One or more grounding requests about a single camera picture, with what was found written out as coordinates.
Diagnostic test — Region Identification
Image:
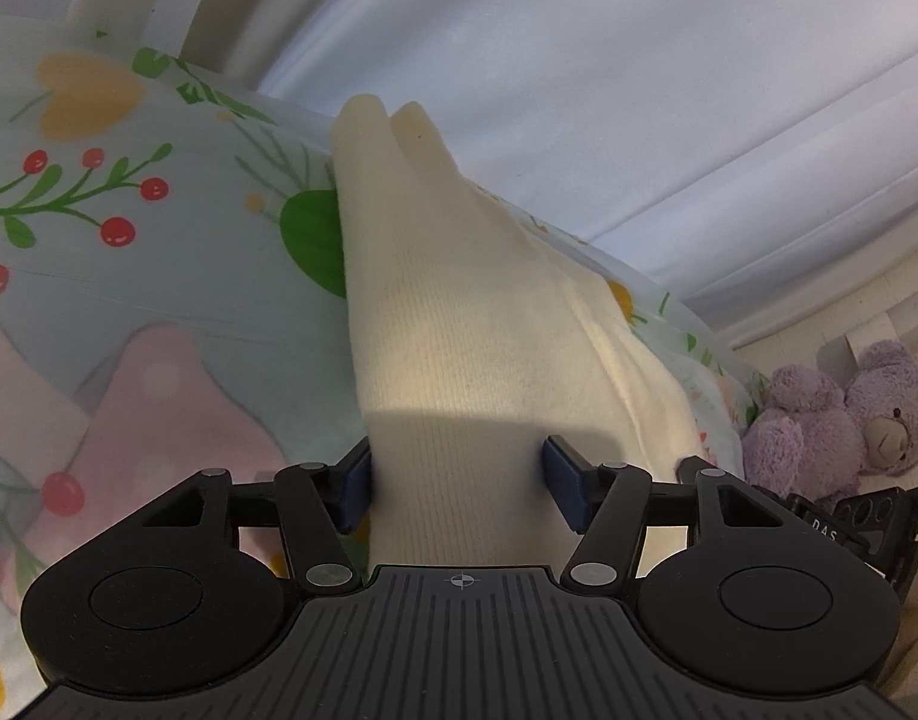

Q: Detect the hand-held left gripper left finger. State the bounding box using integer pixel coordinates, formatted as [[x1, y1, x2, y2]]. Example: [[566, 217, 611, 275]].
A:
[[139, 439, 374, 596]]

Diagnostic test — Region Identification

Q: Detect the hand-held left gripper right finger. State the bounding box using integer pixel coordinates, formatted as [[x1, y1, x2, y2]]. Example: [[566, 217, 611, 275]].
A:
[[543, 433, 788, 596]]

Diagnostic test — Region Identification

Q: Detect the cream knitted garment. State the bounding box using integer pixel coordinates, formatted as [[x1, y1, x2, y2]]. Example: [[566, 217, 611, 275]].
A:
[[330, 94, 719, 571]]

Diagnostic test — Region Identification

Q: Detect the purple teddy bear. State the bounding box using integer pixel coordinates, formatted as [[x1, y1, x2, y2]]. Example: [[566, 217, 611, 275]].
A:
[[740, 339, 918, 515]]

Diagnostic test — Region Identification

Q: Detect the white furniture piece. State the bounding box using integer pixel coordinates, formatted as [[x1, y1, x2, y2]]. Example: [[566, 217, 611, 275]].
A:
[[815, 270, 918, 372]]

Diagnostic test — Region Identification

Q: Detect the floral printed bedsheet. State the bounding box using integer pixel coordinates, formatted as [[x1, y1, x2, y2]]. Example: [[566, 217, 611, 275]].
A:
[[0, 15, 766, 720]]

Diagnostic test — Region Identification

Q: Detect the white curtain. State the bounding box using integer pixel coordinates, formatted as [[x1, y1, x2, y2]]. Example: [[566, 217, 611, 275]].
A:
[[67, 0, 918, 352]]

